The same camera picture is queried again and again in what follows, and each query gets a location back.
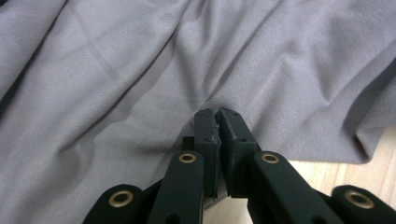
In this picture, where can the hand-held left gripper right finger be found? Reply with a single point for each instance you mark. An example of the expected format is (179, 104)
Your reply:
(237, 149)

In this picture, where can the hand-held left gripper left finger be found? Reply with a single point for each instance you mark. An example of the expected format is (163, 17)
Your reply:
(209, 146)

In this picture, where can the grey shorts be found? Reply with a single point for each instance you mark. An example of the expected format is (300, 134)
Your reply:
(124, 77)

